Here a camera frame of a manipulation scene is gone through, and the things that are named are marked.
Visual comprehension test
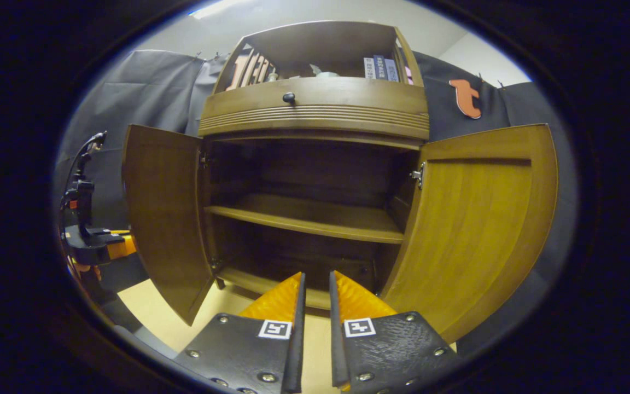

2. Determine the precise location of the wooden inner cabinet shelf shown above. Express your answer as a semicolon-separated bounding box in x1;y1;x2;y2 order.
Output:
205;193;405;245

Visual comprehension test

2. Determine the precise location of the wooden double-door shoe cabinet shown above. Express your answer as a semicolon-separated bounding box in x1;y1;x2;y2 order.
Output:
122;21;559;344

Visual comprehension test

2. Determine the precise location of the wooden shoe cabinet door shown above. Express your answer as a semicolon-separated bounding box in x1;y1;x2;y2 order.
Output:
381;124;559;344
122;124;217;327

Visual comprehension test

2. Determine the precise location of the black backdrop cloth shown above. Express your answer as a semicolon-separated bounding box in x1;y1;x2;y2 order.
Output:
52;49;578;356

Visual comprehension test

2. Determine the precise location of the wooden ribbed cabinet drawer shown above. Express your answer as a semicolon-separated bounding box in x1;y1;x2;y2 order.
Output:
199;77;430;140

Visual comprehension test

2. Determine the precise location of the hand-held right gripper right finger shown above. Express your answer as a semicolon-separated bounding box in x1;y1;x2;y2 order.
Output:
329;270;462;394

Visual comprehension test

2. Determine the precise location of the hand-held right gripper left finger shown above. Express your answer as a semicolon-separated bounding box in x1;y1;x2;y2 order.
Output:
174;271;307;394

